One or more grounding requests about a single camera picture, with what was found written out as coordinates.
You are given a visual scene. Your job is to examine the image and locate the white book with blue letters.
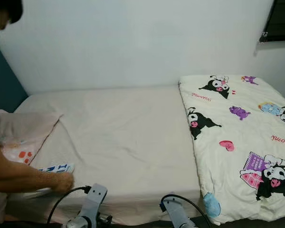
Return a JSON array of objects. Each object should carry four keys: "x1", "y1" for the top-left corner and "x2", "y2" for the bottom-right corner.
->
[{"x1": 38, "y1": 163, "x2": 75, "y2": 174}]

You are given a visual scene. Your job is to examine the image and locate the pink dotted pillow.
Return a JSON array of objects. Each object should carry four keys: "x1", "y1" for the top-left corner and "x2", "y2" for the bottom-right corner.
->
[{"x1": 0, "y1": 107, "x2": 63, "y2": 164}]

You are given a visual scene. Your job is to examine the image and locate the person right hand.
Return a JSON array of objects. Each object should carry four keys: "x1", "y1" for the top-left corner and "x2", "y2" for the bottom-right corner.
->
[{"x1": 51, "y1": 171, "x2": 75, "y2": 195}]

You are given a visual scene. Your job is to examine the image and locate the bed with beige sheet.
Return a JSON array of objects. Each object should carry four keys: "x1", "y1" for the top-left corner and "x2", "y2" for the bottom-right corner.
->
[{"x1": 2, "y1": 85, "x2": 205, "y2": 224}]

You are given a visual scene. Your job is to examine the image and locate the teal padded headboard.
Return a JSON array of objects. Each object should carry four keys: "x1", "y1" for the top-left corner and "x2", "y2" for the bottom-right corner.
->
[{"x1": 0, "y1": 40, "x2": 30, "y2": 112}]

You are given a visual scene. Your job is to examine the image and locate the cream cartoon print blanket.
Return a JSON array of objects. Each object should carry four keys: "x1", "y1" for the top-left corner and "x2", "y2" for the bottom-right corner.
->
[{"x1": 178, "y1": 75, "x2": 285, "y2": 225}]

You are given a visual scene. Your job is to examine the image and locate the person in white shirt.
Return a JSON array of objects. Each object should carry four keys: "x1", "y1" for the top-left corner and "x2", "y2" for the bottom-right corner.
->
[{"x1": 0, "y1": 0, "x2": 75, "y2": 224}]

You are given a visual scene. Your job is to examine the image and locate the black window blinds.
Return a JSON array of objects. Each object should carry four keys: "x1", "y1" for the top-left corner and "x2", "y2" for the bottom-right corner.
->
[{"x1": 259, "y1": 0, "x2": 285, "y2": 43}]

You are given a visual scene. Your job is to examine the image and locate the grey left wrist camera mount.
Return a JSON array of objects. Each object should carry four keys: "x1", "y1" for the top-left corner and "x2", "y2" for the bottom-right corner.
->
[{"x1": 83, "y1": 184, "x2": 108, "y2": 221}]

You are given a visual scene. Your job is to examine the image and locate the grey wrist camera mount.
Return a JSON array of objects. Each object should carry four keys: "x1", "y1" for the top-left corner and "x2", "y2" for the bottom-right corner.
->
[
  {"x1": 83, "y1": 184, "x2": 108, "y2": 221},
  {"x1": 161, "y1": 196, "x2": 190, "y2": 228}
]

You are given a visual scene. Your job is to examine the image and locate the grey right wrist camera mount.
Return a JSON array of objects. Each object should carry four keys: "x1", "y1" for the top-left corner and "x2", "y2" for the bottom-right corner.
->
[{"x1": 161, "y1": 196, "x2": 190, "y2": 228}]

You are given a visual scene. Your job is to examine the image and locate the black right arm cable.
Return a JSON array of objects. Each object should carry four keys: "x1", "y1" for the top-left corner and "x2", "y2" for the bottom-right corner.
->
[{"x1": 161, "y1": 193, "x2": 209, "y2": 228}]

